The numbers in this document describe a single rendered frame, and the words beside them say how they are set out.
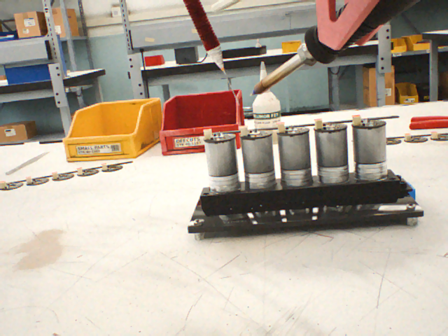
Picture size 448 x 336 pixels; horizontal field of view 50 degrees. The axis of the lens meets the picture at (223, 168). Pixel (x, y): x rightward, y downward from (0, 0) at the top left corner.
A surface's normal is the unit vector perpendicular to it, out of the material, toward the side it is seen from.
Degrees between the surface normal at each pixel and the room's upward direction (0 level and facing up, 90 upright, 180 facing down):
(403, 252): 0
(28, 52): 90
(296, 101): 90
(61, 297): 0
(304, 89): 90
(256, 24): 90
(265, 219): 0
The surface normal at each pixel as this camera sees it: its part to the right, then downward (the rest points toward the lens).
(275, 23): -0.07, 0.28
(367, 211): -0.11, -0.96
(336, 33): -0.78, 0.39
